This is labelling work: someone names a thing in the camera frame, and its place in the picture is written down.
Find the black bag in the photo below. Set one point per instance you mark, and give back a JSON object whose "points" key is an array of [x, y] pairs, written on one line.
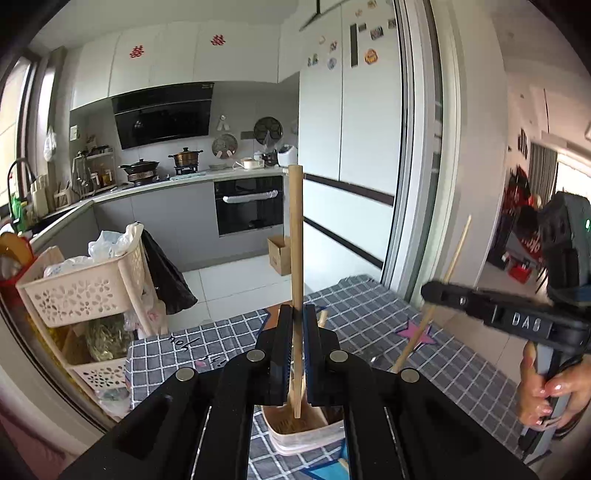
{"points": [[166, 277]]}

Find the white saucepan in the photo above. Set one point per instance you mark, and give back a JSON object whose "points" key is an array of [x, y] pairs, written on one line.
{"points": [[249, 162]]}

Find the beige plastic storage cart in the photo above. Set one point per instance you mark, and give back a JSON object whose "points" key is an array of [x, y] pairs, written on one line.
{"points": [[83, 290]]}

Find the curved kitchen faucet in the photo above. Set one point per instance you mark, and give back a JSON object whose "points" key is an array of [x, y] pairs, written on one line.
{"points": [[21, 161]]}

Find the blue star sticker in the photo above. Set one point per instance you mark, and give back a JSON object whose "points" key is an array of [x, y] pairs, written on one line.
{"points": [[323, 473]]}

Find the white rice cooker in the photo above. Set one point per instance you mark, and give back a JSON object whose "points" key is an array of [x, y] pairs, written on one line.
{"points": [[287, 157]]}

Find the wooden chopstick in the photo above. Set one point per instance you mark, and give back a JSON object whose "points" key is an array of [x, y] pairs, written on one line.
{"points": [[457, 249], [344, 468], [295, 230], [322, 318]]}

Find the person's right hand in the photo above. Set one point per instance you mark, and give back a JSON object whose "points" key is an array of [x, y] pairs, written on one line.
{"points": [[531, 392]]}

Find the grey kitchen base cabinet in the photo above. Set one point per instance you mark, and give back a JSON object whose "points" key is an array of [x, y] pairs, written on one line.
{"points": [[184, 221]]}

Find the cardboard box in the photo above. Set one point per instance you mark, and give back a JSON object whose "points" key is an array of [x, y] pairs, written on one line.
{"points": [[279, 256]]}

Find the beige plastic utensil holder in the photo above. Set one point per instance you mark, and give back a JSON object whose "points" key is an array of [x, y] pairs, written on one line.
{"points": [[304, 438]]}

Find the crumpled white plastic bags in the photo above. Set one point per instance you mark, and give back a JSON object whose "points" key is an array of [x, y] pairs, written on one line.
{"points": [[111, 244]]}

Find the pink star sticker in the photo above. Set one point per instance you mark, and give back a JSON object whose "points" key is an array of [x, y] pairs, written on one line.
{"points": [[427, 339]]}

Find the hanging white plastic bag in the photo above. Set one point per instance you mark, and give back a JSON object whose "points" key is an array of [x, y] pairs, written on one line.
{"points": [[49, 145]]}

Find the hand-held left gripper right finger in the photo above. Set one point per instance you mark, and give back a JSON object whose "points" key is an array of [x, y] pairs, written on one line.
{"points": [[314, 369]]}

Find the white refrigerator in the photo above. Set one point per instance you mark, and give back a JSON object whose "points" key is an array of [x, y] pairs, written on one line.
{"points": [[369, 138]]}

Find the copper cooking pot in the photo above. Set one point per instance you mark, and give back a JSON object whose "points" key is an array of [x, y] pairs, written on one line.
{"points": [[185, 158]]}

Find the black range hood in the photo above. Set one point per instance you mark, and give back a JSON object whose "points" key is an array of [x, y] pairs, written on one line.
{"points": [[161, 115]]}

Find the group of fridge magnets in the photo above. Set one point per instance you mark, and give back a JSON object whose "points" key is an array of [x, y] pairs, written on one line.
{"points": [[371, 56]]}

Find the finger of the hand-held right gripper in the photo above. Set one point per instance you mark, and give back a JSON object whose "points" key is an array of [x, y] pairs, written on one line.
{"points": [[461, 297]]}

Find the grey checked tablecloth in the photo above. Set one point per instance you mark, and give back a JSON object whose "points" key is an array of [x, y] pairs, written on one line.
{"points": [[364, 304]]}

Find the black wok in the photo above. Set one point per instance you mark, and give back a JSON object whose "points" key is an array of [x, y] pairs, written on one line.
{"points": [[138, 167]]}

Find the black built-in oven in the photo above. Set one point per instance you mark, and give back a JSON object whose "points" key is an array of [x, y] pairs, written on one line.
{"points": [[249, 217]]}

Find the white upper kitchen cabinets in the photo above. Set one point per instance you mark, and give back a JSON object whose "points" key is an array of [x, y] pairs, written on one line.
{"points": [[175, 60]]}

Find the bag of green vegetables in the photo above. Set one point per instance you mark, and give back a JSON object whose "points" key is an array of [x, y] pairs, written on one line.
{"points": [[108, 339]]}

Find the spice rack with bottles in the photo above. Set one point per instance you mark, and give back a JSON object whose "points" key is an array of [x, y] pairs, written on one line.
{"points": [[94, 168]]}

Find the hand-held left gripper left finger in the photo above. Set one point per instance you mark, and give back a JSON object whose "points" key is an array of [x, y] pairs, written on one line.
{"points": [[281, 360]]}

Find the red paper decal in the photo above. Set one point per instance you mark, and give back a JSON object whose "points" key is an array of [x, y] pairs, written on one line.
{"points": [[215, 40], [135, 50]]}

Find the orange round basin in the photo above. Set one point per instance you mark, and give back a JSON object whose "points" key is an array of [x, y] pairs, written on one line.
{"points": [[14, 244]]}

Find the glass pot lid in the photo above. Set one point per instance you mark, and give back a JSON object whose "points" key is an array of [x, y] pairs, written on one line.
{"points": [[225, 145]]}

